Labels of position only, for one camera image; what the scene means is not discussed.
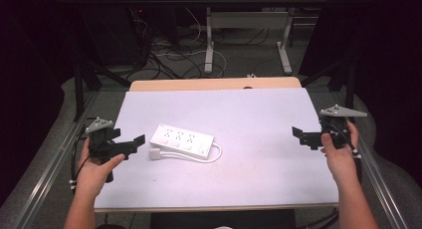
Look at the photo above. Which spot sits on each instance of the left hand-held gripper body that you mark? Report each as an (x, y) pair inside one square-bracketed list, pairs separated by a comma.
[(101, 142)]

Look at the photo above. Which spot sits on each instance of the wooden table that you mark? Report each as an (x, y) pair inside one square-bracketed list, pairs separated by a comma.
[(199, 84)]

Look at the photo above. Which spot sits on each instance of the white table mat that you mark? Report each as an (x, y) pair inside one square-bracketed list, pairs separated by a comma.
[(232, 176)]

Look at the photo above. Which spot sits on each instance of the white power strip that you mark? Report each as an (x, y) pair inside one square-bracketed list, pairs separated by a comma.
[(181, 141)]

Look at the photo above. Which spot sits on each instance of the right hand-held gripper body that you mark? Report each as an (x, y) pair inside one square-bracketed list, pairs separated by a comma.
[(335, 127)]

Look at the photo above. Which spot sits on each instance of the black metal stand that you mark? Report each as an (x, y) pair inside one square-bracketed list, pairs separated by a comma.
[(348, 83), (81, 86)]

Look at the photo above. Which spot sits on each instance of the white metal desk frame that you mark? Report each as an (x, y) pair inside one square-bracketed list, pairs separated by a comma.
[(249, 20)]

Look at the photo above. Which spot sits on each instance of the white power plug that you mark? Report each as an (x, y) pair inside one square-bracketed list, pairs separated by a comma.
[(154, 154)]

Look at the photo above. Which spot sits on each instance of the person's right hand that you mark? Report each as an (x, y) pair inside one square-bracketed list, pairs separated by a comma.
[(340, 161)]

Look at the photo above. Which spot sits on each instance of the aluminium frame rail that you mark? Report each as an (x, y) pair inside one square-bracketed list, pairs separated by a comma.
[(378, 182), (49, 169)]

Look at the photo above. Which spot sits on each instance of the black horizontal bar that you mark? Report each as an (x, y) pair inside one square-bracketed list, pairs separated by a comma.
[(199, 1)]

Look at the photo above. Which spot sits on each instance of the person's left hand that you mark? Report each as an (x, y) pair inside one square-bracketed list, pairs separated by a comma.
[(94, 176)]

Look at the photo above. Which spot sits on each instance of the small white floor object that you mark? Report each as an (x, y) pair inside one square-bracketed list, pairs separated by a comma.
[(251, 75)]

